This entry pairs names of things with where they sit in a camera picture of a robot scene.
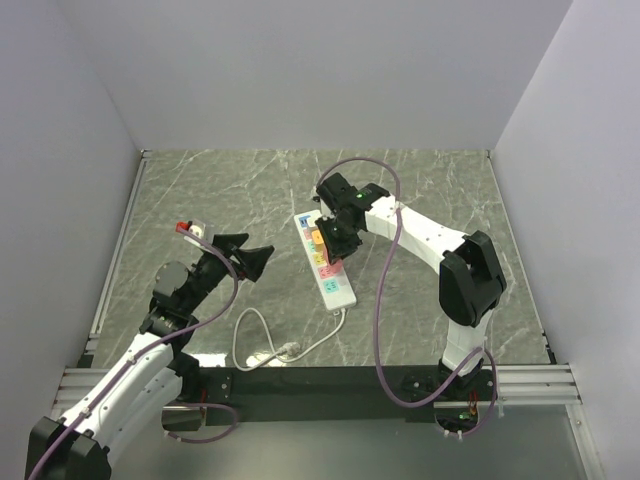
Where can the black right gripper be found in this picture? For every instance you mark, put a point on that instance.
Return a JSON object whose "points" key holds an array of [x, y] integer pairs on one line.
{"points": [[336, 250]]}

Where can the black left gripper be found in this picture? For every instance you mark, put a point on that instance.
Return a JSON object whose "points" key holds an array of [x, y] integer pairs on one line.
{"points": [[252, 261]]}

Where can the yellow charger plug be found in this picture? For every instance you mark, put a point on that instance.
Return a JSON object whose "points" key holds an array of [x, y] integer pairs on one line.
{"points": [[317, 237]]}

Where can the pink charger plug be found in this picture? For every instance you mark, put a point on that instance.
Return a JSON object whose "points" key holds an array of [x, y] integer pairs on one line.
{"points": [[337, 268]]}

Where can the white usb charger plug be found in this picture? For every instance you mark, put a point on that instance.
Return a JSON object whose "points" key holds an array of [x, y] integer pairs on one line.
{"points": [[312, 219]]}

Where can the white power strip colourful sockets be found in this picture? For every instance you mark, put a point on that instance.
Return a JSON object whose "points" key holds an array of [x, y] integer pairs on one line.
{"points": [[336, 291]]}

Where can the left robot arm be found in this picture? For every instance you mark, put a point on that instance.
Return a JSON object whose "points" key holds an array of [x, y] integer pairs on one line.
{"points": [[86, 440]]}

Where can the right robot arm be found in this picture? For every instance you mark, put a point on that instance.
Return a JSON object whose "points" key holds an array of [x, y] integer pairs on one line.
{"points": [[470, 277]]}

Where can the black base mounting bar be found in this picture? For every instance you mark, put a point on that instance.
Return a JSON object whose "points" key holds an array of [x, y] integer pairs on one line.
{"points": [[311, 394]]}

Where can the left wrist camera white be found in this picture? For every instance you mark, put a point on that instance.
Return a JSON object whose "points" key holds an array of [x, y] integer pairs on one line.
{"points": [[193, 231]]}

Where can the aluminium frame rail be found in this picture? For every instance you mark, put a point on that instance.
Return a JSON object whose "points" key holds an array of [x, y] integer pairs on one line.
{"points": [[107, 289]]}

